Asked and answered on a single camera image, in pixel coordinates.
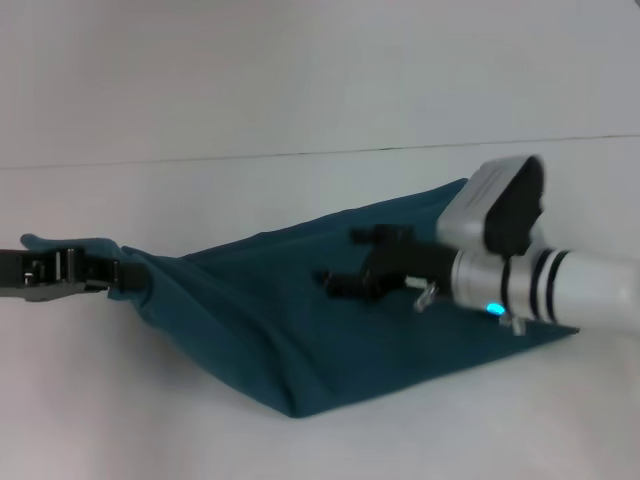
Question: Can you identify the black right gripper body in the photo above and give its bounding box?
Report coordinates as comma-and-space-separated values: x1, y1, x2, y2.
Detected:
363, 224, 459, 305

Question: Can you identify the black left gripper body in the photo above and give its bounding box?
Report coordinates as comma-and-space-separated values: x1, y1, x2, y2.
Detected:
0, 246, 86, 304

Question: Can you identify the teal blue printed t-shirt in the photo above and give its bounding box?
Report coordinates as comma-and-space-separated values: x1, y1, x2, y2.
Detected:
19, 177, 581, 421

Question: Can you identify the right arm plug with cable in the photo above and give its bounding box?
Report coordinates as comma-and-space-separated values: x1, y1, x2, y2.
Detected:
405, 277, 442, 315

